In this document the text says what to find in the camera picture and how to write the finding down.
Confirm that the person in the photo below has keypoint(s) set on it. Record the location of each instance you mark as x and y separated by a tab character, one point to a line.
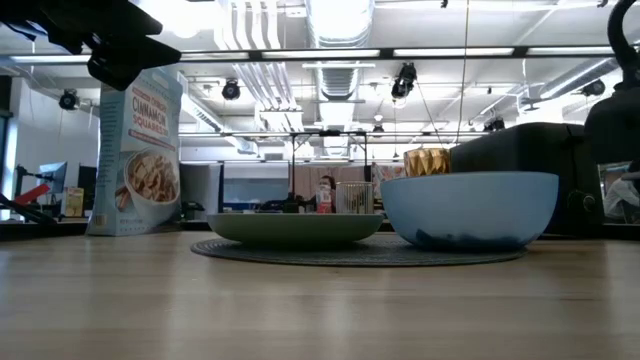
327	184
620	195

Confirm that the blue bowl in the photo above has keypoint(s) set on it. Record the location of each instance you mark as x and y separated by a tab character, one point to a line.
470	210

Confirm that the black ceiling spotlight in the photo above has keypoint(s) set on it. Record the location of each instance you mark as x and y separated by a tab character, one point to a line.
404	80
231	90
594	88
494	124
69	99

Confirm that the amber faceted tumbler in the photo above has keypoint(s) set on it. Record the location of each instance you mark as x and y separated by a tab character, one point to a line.
427	162

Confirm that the red white carton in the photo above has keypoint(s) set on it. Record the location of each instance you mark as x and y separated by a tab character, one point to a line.
325	201

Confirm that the grey office partition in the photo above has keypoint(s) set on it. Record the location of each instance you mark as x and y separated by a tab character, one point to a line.
200	187

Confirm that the yellow box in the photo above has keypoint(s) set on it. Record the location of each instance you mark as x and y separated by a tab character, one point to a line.
74	201

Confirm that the red bar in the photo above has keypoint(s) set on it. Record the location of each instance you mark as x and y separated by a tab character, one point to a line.
32	195

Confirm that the computer monitor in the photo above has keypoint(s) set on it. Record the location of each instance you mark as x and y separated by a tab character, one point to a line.
54	176

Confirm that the dark background machine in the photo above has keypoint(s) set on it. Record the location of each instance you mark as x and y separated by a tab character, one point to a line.
280	205

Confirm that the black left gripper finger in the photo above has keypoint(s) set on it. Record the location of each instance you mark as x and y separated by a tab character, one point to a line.
125	17
130	60

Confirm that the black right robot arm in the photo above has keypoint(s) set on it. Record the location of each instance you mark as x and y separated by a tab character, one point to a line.
617	125

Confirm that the black aluminium table frame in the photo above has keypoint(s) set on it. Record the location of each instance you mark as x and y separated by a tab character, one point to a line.
40	229

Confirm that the blue cinnamon squares cereal box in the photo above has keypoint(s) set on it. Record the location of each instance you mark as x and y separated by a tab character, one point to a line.
135	150

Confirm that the black overhead frame bar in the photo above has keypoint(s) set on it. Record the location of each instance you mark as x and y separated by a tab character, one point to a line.
300	53

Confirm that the black toaster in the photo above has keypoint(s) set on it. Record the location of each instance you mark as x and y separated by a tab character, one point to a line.
570	190

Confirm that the clear ribbed glass jar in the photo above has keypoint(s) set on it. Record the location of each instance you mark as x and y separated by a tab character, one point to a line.
355	197

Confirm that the pale green plate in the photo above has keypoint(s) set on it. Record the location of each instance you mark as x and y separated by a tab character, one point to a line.
295	229

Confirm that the grey round woven placemat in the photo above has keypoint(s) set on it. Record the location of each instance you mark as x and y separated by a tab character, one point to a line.
350	255

